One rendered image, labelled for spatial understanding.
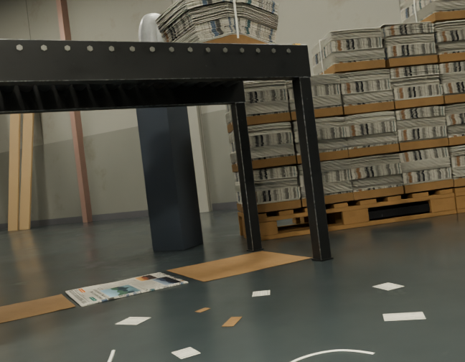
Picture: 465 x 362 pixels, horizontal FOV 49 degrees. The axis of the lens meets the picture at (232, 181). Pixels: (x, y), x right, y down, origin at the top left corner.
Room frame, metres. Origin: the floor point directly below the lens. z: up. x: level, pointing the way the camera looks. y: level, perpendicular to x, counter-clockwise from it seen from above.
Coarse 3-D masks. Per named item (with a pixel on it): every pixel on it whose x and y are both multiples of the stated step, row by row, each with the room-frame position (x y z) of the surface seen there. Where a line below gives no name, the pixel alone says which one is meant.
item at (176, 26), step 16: (192, 0) 1.86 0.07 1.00; (208, 0) 1.89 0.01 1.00; (224, 0) 1.92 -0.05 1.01; (160, 16) 2.04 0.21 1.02; (176, 16) 1.93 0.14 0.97; (192, 16) 1.86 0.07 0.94; (208, 16) 1.89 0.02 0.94; (224, 16) 1.92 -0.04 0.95; (160, 32) 2.09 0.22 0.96; (176, 32) 2.00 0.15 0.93; (192, 32) 1.89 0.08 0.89; (208, 32) 1.89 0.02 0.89; (224, 32) 1.92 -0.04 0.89
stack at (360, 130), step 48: (288, 96) 2.71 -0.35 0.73; (336, 96) 2.73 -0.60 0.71; (384, 96) 2.77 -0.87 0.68; (432, 96) 2.81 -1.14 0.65; (288, 144) 2.68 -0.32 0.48; (336, 144) 2.73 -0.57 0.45; (384, 144) 2.76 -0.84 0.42; (240, 192) 2.85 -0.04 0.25; (288, 192) 2.68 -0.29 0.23; (336, 192) 2.72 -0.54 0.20; (432, 192) 2.87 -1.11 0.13
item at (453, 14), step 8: (432, 16) 2.84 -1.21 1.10; (440, 16) 2.82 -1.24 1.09; (448, 16) 2.83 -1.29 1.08; (456, 16) 2.83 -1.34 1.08; (464, 16) 2.84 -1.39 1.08; (440, 56) 2.81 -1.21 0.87; (448, 56) 2.82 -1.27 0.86; (456, 56) 2.83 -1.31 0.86; (464, 56) 2.83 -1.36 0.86; (448, 96) 2.81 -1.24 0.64; (456, 96) 2.82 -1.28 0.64; (464, 96) 2.83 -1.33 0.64; (456, 136) 2.82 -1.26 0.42; (464, 136) 2.83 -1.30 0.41; (448, 144) 2.82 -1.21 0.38; (456, 184) 2.81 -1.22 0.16; (464, 184) 2.82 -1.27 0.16
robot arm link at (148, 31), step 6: (144, 18) 2.74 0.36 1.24; (150, 18) 2.72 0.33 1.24; (156, 18) 2.73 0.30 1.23; (144, 24) 2.72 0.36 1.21; (150, 24) 2.71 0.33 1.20; (156, 24) 2.72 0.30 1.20; (138, 30) 2.76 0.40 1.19; (144, 30) 2.72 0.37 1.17; (150, 30) 2.71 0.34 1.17; (156, 30) 2.72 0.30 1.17; (138, 36) 2.76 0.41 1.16; (144, 36) 2.72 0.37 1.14; (150, 36) 2.71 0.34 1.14; (156, 36) 2.72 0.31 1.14
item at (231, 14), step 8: (232, 0) 1.94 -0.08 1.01; (240, 0) 1.96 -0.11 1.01; (232, 8) 1.94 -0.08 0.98; (240, 8) 1.96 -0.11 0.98; (232, 16) 1.94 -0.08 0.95; (240, 16) 1.96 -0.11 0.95; (232, 24) 1.94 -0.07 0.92; (240, 24) 1.96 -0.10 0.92; (232, 32) 1.94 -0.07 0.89; (240, 32) 1.95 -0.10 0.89
